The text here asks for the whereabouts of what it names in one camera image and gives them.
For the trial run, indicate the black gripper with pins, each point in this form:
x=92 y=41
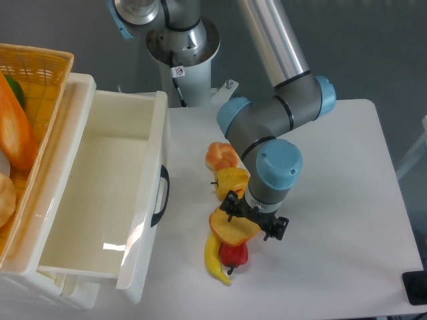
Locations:
x=273 y=227

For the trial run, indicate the toast bread slice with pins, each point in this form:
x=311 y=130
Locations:
x=232 y=233

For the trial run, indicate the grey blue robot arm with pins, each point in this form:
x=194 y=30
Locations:
x=255 y=131

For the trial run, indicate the braided bread roll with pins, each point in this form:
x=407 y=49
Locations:
x=220 y=156

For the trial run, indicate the round bread bun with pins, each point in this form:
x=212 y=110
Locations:
x=8 y=199

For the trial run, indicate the yellow bell pepper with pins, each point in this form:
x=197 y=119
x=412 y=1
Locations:
x=230 y=179

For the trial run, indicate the red bell pepper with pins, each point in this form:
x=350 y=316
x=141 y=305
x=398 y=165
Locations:
x=233 y=257

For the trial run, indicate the yellow banana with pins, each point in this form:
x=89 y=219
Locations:
x=212 y=259

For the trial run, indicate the white plastic drawer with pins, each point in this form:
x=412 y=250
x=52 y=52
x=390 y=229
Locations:
x=102 y=230

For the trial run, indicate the black device at edge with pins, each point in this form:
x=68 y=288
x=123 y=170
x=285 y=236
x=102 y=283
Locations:
x=415 y=286

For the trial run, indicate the white drawer cabinet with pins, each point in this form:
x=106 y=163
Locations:
x=21 y=280

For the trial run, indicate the orange baguette loaf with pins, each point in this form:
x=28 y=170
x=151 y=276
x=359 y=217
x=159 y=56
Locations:
x=18 y=142

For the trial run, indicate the yellow wicker basket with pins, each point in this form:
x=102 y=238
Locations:
x=43 y=74

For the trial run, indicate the green pepper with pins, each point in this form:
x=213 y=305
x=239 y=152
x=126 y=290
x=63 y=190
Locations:
x=17 y=90

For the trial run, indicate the black drawer handle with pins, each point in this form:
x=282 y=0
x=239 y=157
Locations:
x=162 y=196

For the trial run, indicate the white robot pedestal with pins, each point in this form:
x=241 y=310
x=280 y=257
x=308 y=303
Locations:
x=184 y=60

